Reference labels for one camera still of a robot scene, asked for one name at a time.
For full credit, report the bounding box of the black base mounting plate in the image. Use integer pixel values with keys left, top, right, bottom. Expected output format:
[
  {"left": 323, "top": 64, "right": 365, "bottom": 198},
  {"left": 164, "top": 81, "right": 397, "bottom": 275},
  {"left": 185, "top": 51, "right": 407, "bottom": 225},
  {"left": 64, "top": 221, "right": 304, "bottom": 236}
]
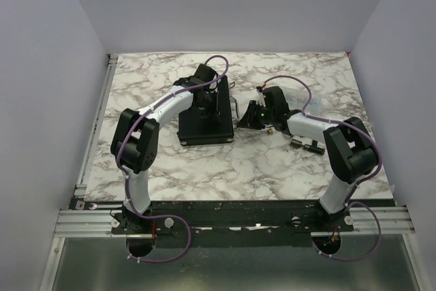
[{"left": 112, "top": 200, "right": 354, "bottom": 248}]

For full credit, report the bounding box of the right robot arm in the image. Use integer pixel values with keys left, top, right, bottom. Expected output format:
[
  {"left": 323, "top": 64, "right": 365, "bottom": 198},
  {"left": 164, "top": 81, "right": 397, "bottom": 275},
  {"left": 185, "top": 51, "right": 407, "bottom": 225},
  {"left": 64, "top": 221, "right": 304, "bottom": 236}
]
[{"left": 237, "top": 86, "right": 380, "bottom": 231}]

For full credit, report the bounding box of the clear plastic organizer box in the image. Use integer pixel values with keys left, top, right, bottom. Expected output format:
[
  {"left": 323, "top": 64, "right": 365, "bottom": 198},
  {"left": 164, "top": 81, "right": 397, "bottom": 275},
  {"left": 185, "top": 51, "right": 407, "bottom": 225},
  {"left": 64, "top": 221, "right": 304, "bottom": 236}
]
[{"left": 282, "top": 87, "right": 322, "bottom": 116}]

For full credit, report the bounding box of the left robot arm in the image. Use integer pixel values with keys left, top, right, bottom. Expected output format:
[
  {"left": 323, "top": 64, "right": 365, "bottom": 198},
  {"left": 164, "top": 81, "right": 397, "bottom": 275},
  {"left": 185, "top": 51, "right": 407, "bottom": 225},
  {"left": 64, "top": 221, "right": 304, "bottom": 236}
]
[{"left": 110, "top": 63, "right": 229, "bottom": 233}]

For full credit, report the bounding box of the black poker chip case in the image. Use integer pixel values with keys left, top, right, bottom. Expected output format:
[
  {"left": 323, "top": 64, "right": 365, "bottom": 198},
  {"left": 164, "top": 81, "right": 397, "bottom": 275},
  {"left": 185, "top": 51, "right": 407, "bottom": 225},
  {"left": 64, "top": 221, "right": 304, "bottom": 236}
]
[{"left": 177, "top": 77, "right": 234, "bottom": 146}]

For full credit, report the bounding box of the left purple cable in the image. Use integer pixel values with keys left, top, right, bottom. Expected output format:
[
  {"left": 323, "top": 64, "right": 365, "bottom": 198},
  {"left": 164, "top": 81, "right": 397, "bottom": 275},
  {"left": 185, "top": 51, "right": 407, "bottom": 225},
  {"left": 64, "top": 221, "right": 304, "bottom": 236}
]
[{"left": 115, "top": 55, "right": 230, "bottom": 264}]

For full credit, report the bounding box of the aluminium rail frame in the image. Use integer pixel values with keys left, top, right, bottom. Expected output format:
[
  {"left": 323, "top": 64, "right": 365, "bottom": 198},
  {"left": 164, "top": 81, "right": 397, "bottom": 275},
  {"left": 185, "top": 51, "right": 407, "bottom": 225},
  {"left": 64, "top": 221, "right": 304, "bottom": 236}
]
[{"left": 53, "top": 54, "right": 415, "bottom": 242}]

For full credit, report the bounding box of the purple cable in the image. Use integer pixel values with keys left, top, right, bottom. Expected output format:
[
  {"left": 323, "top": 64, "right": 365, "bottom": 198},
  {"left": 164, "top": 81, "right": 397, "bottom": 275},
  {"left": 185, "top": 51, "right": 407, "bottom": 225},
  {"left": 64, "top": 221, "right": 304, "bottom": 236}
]
[
  {"left": 257, "top": 75, "right": 382, "bottom": 261},
  {"left": 115, "top": 55, "right": 230, "bottom": 264}
]

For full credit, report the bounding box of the grey metal cylinder part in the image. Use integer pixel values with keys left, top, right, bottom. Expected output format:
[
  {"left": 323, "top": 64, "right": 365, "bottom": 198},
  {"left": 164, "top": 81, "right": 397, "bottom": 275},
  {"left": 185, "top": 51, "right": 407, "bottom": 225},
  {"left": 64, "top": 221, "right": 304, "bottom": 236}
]
[{"left": 290, "top": 139, "right": 303, "bottom": 148}]

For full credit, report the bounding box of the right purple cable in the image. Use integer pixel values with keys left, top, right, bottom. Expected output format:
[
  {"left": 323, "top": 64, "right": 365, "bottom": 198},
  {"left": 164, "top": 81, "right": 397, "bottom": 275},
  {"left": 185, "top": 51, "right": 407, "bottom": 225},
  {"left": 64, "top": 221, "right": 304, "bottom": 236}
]
[{"left": 257, "top": 75, "right": 382, "bottom": 261}]

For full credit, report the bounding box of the black pipe tee fitting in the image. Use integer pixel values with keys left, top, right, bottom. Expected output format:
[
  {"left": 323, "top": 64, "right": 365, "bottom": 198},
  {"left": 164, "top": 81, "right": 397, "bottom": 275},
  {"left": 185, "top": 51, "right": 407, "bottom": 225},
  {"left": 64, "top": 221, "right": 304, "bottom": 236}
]
[{"left": 304, "top": 140, "right": 325, "bottom": 155}]

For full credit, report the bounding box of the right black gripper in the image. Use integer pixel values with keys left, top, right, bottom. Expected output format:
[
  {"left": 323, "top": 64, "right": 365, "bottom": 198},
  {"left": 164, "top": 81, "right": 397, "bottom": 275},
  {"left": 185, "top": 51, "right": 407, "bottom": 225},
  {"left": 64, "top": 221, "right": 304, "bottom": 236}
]
[{"left": 238, "top": 100, "right": 276, "bottom": 130}]

